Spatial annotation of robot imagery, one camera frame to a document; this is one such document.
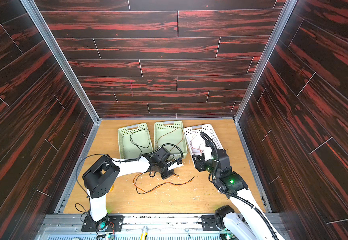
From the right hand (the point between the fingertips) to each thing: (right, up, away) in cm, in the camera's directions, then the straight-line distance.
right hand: (201, 153), depth 76 cm
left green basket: (-43, +5, +30) cm, 53 cm away
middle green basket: (-16, +11, +36) cm, 41 cm away
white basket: (+2, +4, +26) cm, 27 cm away
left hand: (-14, -14, +15) cm, 25 cm away
